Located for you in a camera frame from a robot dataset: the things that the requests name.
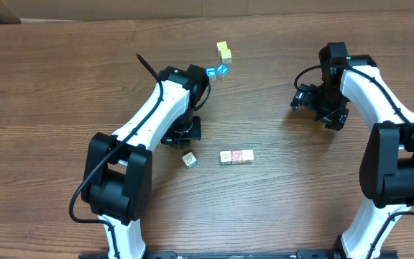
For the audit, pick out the blue-sided picture block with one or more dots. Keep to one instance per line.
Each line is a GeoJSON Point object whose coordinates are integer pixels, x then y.
{"type": "Point", "coordinates": [189, 160]}

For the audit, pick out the yellow block near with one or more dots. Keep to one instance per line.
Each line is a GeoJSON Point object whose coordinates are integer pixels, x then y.
{"type": "Point", "coordinates": [226, 56]}

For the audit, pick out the cow picture number 2 block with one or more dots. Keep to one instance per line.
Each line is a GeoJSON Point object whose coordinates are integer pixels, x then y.
{"type": "Point", "coordinates": [247, 156]}

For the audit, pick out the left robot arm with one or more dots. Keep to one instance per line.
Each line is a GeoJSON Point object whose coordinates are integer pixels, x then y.
{"type": "Point", "coordinates": [117, 181]}

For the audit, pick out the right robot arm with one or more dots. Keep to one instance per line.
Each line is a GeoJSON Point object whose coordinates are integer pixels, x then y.
{"type": "Point", "coordinates": [386, 173]}

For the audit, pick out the blue X letter block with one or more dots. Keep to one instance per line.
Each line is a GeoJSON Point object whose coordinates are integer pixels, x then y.
{"type": "Point", "coordinates": [222, 71]}

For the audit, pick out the cardboard box edge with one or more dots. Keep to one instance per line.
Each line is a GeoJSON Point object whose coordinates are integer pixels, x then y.
{"type": "Point", "coordinates": [13, 11]}

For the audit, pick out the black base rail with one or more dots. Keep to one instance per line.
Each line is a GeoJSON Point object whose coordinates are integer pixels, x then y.
{"type": "Point", "coordinates": [299, 254]}

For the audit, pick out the yellow block far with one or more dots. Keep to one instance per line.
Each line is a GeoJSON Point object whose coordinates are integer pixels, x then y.
{"type": "Point", "coordinates": [221, 46]}

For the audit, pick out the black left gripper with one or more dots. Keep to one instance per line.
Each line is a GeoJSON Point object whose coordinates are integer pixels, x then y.
{"type": "Point", "coordinates": [195, 132]}

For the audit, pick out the yellow block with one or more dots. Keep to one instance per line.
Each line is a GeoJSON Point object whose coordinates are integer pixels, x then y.
{"type": "Point", "coordinates": [221, 46]}
{"type": "Point", "coordinates": [226, 56]}

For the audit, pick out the red Q wooden block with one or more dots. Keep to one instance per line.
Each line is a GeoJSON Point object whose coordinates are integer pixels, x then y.
{"type": "Point", "coordinates": [236, 157]}

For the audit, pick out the red M letter block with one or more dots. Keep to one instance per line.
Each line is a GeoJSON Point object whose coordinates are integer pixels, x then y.
{"type": "Point", "coordinates": [225, 158]}

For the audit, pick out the blue G letter block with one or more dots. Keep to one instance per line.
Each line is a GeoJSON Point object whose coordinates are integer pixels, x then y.
{"type": "Point", "coordinates": [211, 73]}

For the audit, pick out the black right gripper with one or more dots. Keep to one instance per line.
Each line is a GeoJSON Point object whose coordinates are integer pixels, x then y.
{"type": "Point", "coordinates": [336, 116]}

